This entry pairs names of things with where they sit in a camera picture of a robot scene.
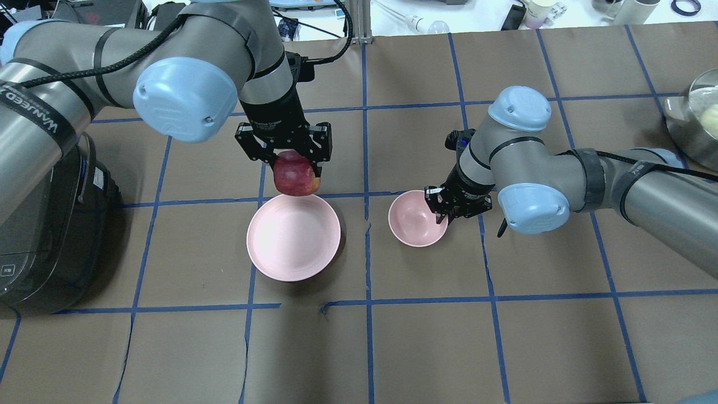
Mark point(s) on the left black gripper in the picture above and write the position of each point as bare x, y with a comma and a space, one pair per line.
279, 118

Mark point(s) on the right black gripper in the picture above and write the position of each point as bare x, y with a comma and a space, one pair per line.
468, 186

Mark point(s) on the red apple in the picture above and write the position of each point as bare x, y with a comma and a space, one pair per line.
294, 175

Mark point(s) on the small pink bowl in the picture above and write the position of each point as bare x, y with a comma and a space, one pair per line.
412, 222

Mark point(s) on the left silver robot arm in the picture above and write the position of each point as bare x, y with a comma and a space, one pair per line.
184, 82

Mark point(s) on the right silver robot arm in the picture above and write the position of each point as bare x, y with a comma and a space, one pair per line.
538, 190

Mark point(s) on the pink plate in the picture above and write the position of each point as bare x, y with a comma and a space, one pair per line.
293, 238

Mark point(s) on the steel pot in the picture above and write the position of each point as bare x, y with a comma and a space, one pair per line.
691, 119

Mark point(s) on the dark grey rice cooker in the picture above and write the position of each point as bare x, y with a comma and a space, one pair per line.
50, 244

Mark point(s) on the aluminium frame post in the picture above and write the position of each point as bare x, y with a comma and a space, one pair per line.
359, 11

